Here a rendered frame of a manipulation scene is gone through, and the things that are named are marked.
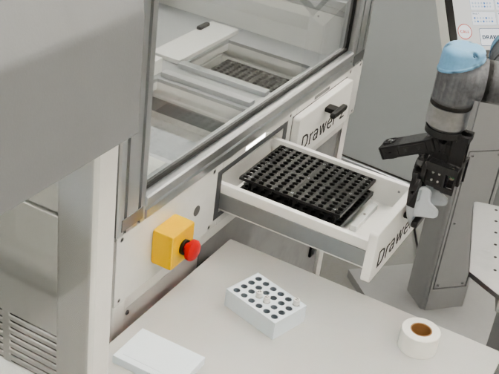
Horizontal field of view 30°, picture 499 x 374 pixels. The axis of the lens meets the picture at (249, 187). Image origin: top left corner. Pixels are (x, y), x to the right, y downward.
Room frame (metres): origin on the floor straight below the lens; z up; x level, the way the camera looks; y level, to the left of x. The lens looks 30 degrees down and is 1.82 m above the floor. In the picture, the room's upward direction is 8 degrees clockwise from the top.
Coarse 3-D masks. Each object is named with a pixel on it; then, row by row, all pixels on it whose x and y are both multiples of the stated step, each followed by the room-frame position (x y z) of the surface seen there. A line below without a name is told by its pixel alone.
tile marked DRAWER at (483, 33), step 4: (480, 28) 2.31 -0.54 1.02; (484, 28) 2.31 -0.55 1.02; (488, 28) 2.31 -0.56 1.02; (492, 28) 2.32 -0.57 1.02; (496, 28) 2.32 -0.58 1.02; (480, 32) 2.30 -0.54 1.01; (484, 32) 2.30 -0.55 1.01; (488, 32) 2.31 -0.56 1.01; (492, 32) 2.31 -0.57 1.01; (496, 32) 2.32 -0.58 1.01; (480, 36) 2.29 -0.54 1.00; (484, 36) 2.30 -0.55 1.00; (488, 36) 2.30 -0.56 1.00; (492, 36) 2.30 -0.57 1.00; (496, 36) 2.31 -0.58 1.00; (480, 40) 2.29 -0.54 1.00; (484, 40) 2.29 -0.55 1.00; (488, 40) 2.29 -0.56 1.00; (492, 40) 2.30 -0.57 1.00; (480, 44) 2.28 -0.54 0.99; (484, 44) 2.28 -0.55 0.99; (488, 44) 2.29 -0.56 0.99
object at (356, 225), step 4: (372, 204) 1.65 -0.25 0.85; (376, 204) 1.65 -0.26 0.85; (368, 208) 1.63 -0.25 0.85; (372, 208) 1.63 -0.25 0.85; (376, 208) 1.65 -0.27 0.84; (364, 212) 1.61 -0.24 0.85; (368, 212) 1.61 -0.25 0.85; (372, 212) 1.63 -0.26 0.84; (360, 216) 1.59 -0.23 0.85; (364, 216) 1.60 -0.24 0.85; (368, 216) 1.61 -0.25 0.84; (356, 220) 1.58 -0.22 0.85; (360, 220) 1.58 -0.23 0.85; (364, 220) 1.59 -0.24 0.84; (352, 224) 1.56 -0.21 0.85; (356, 224) 1.56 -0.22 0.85; (360, 224) 1.57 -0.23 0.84; (352, 228) 1.56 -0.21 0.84; (356, 228) 1.55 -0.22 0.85
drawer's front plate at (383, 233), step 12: (396, 204) 1.52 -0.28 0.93; (384, 216) 1.48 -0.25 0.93; (396, 216) 1.48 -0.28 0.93; (384, 228) 1.43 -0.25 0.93; (396, 228) 1.50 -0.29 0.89; (408, 228) 1.59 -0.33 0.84; (372, 240) 1.41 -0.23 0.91; (384, 240) 1.45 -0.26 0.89; (396, 240) 1.52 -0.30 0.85; (372, 252) 1.41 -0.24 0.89; (372, 264) 1.41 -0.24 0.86; (360, 276) 1.42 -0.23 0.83; (372, 276) 1.42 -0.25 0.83
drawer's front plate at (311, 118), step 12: (348, 84) 2.06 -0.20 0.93; (324, 96) 1.97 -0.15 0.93; (336, 96) 2.01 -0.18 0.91; (348, 96) 2.08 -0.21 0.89; (312, 108) 1.89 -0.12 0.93; (324, 108) 1.95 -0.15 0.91; (300, 120) 1.83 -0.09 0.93; (312, 120) 1.89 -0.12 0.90; (324, 120) 1.96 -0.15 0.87; (336, 120) 2.03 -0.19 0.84; (300, 132) 1.84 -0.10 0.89; (324, 132) 1.97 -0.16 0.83; (300, 144) 1.85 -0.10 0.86; (312, 144) 1.91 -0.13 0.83
